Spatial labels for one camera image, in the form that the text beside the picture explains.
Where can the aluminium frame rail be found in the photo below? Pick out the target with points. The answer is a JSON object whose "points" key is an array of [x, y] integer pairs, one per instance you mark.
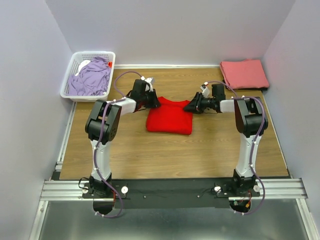
{"points": [[211, 151]]}

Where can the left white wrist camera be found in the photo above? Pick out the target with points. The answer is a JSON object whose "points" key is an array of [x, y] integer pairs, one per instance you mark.
{"points": [[142, 86]]}

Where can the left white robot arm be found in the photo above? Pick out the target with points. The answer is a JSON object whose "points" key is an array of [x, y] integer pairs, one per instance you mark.
{"points": [[101, 128]]}

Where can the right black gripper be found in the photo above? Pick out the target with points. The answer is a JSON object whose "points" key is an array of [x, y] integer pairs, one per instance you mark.
{"points": [[194, 105]]}

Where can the white plastic laundry basket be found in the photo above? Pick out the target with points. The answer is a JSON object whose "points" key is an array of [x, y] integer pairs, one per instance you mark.
{"points": [[75, 60]]}

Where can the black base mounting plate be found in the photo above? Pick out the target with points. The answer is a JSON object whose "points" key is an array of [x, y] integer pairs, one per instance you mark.
{"points": [[168, 193]]}

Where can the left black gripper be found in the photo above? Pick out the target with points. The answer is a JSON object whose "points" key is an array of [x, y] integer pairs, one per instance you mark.
{"points": [[155, 102]]}

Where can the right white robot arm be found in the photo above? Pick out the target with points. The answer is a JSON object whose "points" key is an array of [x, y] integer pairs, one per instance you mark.
{"points": [[251, 121]]}

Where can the white garment in basket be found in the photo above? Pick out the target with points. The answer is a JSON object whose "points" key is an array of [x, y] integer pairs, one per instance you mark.
{"points": [[81, 66]]}

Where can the folded pink t shirt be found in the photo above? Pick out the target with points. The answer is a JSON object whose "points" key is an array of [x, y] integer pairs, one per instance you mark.
{"points": [[245, 74]]}

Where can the purple t shirt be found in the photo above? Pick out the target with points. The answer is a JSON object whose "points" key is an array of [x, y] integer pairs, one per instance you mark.
{"points": [[93, 79]]}

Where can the red t shirt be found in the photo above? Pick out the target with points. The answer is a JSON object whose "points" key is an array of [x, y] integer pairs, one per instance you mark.
{"points": [[170, 117]]}

